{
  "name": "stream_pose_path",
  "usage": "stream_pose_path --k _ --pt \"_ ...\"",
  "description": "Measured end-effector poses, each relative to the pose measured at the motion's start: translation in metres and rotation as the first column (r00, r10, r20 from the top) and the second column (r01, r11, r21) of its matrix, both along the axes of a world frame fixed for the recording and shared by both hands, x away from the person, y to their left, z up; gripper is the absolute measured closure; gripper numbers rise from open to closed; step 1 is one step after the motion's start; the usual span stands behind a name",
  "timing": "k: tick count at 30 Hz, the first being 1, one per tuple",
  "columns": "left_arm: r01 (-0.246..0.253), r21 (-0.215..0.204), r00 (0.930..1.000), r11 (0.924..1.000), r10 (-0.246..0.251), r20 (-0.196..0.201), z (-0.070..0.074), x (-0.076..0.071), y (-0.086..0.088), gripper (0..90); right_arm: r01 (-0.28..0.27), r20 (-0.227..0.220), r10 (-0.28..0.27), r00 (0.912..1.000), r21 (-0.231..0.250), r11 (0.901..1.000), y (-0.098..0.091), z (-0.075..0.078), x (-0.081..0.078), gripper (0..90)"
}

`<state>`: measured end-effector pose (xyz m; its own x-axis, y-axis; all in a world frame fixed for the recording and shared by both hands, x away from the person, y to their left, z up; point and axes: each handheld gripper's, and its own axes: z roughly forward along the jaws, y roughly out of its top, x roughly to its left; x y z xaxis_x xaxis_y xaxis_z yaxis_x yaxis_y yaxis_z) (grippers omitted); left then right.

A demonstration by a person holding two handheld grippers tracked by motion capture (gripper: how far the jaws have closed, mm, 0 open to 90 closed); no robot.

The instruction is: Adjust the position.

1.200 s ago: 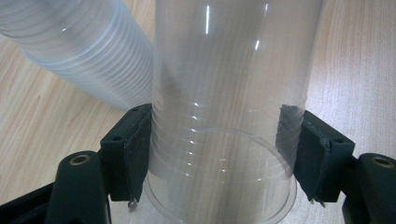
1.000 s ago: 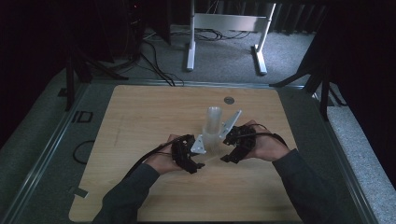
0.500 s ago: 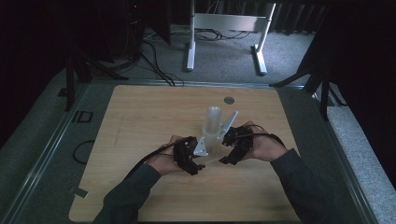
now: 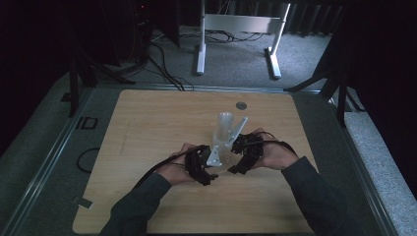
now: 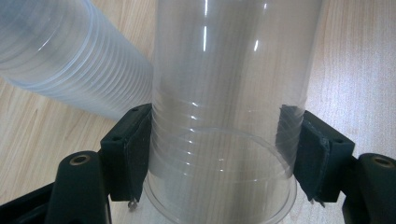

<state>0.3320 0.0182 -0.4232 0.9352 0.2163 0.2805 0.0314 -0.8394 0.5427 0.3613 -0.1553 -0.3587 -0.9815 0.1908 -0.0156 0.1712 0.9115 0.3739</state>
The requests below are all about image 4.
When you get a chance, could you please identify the dark computer tower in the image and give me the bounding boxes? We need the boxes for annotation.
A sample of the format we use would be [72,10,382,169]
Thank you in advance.
[130,0,155,64]

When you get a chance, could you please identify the looped black floor cable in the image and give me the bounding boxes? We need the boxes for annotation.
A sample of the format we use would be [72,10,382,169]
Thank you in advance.
[76,147,101,175]

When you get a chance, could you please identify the hand-held gripper black cable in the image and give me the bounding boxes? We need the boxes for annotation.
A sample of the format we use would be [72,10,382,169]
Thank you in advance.
[244,131,299,156]
[132,146,206,191]

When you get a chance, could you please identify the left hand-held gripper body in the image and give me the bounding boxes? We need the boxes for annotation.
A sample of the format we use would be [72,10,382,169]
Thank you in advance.
[184,144,222,187]

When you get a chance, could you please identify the long black floor cables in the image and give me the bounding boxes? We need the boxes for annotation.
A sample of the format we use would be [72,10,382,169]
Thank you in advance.
[144,40,195,92]

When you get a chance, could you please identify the person's left hand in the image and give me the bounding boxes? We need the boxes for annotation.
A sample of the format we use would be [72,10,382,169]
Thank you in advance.
[162,143,199,186]

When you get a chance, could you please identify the black cables under white stand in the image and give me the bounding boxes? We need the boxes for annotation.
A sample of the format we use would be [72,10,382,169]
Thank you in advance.
[206,29,268,44]

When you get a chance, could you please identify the dark tripod stand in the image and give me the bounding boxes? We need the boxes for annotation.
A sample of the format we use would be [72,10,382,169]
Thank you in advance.
[283,38,349,128]
[67,45,136,118]

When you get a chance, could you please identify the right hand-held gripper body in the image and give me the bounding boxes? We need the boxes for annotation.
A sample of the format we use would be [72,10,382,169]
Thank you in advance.
[225,116,266,175]

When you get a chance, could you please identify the left hand-held gripper black cable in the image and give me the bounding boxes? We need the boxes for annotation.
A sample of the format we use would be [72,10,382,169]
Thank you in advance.
[132,146,206,191]

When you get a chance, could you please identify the right hand-held gripper black cable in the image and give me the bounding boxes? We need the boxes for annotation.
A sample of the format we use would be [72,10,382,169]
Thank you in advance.
[244,131,299,156]

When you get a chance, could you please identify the person's right hand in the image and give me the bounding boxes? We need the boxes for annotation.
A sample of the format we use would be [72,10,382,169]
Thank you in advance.
[250,127,300,171]

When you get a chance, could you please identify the white metal stand frame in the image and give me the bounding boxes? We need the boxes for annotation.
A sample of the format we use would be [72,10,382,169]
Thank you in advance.
[195,0,292,81]

